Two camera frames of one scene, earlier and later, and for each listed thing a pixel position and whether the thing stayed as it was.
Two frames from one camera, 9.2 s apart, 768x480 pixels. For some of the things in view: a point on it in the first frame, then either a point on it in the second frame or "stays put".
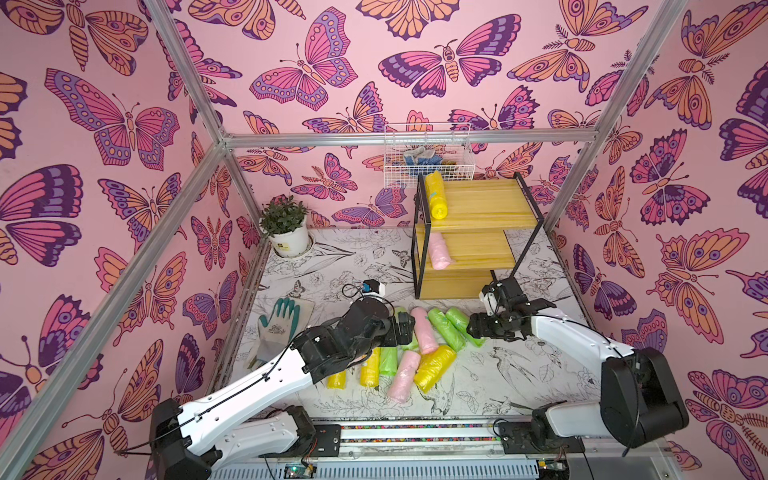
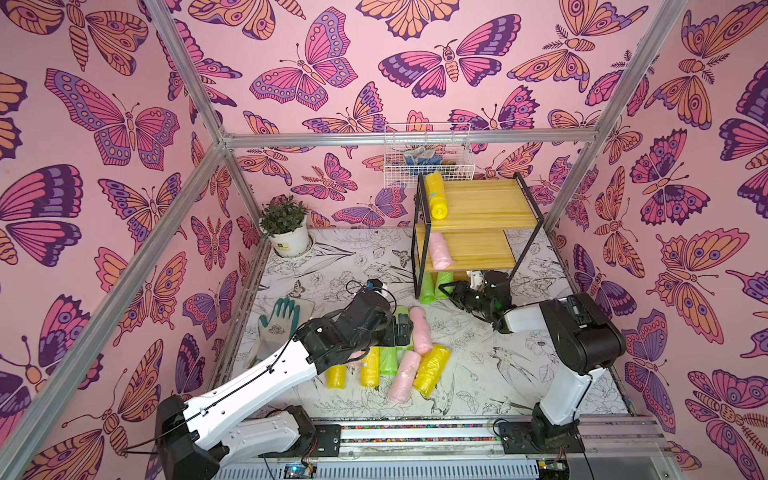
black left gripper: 405,333 stays put
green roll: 460,322 to 427,292
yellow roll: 435,190 stays put
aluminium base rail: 441,450 stays put
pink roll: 439,251 stays put
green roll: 447,329 to 443,279
